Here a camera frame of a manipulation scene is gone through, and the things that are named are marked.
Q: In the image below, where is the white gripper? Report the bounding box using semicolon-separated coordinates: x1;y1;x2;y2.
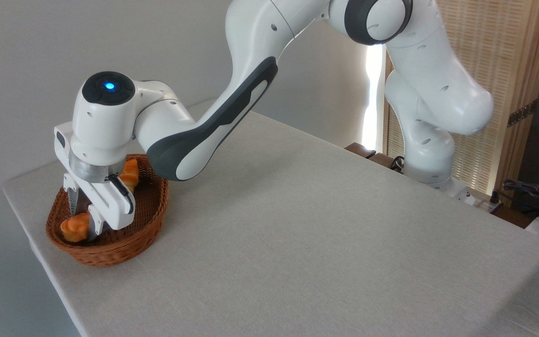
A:
54;122;136;242

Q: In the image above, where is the round orange bread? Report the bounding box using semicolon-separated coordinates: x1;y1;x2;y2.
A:
60;212;91;243

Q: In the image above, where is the brown wicker basket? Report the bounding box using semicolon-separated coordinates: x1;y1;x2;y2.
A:
46;154;170;268

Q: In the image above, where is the long braided bread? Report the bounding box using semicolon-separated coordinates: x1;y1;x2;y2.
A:
118;159;140;193

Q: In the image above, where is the light grey tablecloth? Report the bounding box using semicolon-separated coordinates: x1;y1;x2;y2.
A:
2;98;539;337

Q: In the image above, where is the dark brown wooden furniture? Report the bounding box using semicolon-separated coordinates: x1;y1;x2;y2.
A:
344;142;395;170

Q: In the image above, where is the wooden slatted screen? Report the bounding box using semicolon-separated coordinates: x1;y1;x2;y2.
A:
384;0;539;197

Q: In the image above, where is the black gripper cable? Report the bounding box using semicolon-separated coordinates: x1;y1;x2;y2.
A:
105;175;135;215

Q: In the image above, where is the black cable bundle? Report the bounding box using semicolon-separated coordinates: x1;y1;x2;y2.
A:
503;179;539;217

